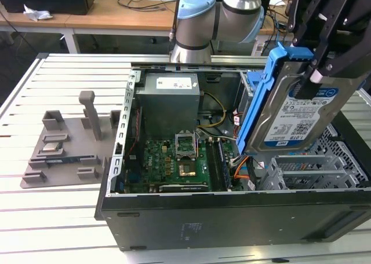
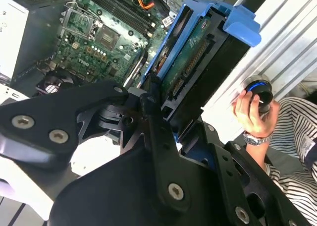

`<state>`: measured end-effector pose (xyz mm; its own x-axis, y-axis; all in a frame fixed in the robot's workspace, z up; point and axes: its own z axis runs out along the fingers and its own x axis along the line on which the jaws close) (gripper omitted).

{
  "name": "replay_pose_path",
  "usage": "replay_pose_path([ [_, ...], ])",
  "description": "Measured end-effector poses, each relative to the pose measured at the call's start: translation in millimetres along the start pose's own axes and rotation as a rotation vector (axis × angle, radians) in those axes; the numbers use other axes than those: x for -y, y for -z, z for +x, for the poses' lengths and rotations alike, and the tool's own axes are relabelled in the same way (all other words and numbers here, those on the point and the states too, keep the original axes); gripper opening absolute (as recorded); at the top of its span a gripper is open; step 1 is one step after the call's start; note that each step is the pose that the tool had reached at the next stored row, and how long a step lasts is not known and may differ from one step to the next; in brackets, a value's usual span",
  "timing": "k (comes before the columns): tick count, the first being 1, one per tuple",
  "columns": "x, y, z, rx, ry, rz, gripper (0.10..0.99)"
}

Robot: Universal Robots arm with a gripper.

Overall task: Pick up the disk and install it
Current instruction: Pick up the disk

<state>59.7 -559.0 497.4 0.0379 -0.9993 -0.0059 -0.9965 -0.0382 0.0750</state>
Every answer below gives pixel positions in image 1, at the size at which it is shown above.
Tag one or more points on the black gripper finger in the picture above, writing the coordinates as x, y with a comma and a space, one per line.
301, 21
308, 90

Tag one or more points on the grey power supply unit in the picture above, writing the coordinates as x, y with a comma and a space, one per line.
168, 107

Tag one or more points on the black graphics card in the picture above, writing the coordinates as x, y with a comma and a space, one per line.
179, 187

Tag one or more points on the black PC case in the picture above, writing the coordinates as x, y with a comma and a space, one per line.
232, 217

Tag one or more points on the green motherboard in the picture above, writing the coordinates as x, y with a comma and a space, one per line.
159, 162

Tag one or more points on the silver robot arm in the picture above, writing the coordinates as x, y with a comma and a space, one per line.
197, 23

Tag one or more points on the dark blue RAM stick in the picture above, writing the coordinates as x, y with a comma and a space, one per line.
224, 168

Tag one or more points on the grey metal disk bay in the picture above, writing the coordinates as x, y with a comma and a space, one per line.
313, 175

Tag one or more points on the grey parts rack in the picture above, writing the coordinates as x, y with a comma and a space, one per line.
72, 148

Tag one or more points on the wooden desk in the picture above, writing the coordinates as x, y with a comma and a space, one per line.
101, 21

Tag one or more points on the silver CPU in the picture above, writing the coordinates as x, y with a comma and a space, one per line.
50, 148

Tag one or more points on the hard disk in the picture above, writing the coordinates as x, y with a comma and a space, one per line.
275, 116

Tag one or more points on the CPU socket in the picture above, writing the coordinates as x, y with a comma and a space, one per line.
187, 170

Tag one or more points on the crumpled white paper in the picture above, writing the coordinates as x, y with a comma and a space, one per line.
37, 13

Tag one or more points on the black RAM slot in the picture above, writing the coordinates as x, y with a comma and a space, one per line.
211, 165

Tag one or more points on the socket locking lever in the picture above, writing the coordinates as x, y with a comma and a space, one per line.
197, 148

